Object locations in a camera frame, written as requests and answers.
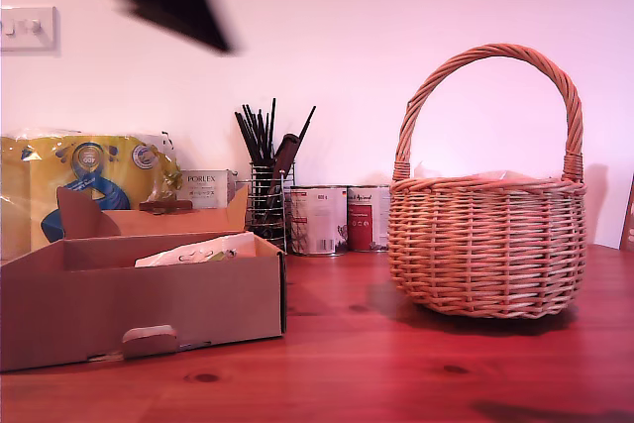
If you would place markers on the red and white egg bag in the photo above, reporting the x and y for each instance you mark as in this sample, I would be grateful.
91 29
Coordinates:
198 249

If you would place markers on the brown cardboard box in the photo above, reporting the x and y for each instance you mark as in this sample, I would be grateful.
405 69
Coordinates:
148 304

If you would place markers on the white Porlex box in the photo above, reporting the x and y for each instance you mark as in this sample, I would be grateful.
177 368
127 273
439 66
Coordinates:
203 185

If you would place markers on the woven wicker basket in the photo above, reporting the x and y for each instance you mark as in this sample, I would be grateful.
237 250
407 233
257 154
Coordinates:
488 254

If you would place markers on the black chopstick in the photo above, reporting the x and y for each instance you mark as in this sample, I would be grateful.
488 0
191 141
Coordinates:
245 138
304 128
261 136
251 128
272 126

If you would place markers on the dark brown wooden utensil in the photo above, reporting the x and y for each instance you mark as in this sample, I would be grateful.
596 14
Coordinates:
287 150

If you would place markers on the yellow paper towel pack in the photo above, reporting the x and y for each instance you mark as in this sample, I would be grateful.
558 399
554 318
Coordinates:
49 170

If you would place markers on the white label tin can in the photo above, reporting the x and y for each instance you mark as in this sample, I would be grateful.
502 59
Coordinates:
322 220

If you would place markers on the red label tin can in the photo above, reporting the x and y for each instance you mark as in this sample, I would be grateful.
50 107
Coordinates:
364 225

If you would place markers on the white light switch plate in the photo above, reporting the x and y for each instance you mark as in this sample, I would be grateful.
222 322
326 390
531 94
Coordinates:
30 29

